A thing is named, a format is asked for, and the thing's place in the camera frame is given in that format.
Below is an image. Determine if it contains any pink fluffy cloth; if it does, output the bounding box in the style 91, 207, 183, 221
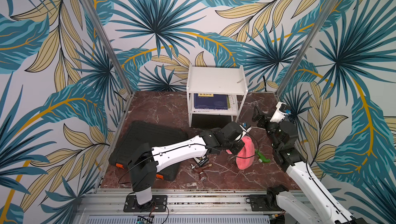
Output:
236, 136, 255, 170

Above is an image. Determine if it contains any white two-tier bookshelf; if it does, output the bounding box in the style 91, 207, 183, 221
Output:
186, 65, 248, 127

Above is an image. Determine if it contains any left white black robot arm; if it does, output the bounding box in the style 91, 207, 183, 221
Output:
127, 122, 251, 207

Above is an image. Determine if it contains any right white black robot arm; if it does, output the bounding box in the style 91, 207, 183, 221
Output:
249, 102, 366, 224

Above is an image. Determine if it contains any black screwdriver bit holder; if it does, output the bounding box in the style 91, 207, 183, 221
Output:
193, 156, 209, 167

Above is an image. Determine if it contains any red-brown small tool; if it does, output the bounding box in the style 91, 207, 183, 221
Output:
191, 163, 212, 181

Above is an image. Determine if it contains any dark blue book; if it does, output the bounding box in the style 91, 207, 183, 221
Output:
194, 94, 229, 110

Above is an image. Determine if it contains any black plastic tool case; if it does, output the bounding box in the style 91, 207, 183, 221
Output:
105, 121, 189, 187

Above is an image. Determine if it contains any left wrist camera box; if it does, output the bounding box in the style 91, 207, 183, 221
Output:
240, 123, 252, 138

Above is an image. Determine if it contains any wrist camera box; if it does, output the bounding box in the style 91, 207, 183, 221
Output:
270, 102, 291, 124
240, 123, 252, 138

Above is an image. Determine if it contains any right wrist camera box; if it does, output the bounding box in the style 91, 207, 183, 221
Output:
270, 102, 291, 124

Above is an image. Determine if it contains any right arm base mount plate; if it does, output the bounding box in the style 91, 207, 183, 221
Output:
245, 195, 285, 212

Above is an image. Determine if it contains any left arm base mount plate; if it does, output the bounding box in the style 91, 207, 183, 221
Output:
123, 194, 168, 213

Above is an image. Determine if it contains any aluminium front rail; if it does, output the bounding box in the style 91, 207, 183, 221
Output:
72, 189, 341, 224

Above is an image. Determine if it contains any right aluminium corner post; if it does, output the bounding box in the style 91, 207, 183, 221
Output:
275, 0, 338, 98

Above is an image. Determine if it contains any aluminium corner post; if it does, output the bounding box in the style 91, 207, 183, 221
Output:
80, 0, 134, 97
275, 0, 338, 98

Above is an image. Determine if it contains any left aluminium corner post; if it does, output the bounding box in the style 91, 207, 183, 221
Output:
80, 0, 134, 97

